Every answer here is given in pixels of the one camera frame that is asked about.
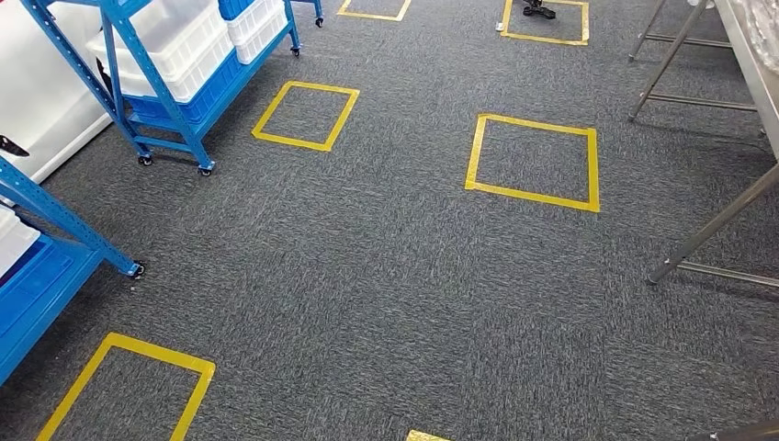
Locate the blue plastic bin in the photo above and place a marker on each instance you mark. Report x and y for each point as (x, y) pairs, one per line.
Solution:
(207, 97)
(234, 7)

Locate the blue metal shelf rack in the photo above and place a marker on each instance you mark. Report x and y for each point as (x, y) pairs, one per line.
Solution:
(48, 286)
(182, 131)

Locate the small black part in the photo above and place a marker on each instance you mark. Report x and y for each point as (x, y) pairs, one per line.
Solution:
(12, 147)

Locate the yellow floor tape square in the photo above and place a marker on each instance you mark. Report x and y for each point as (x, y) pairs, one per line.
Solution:
(292, 143)
(426, 436)
(371, 16)
(541, 40)
(529, 196)

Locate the person's black shoe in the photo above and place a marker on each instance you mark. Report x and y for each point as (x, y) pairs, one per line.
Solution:
(538, 11)

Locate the clear plastic wrap sheet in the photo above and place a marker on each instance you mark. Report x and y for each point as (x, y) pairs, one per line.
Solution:
(767, 30)

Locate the white plastic bin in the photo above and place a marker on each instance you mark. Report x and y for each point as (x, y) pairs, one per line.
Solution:
(195, 76)
(258, 30)
(15, 240)
(176, 24)

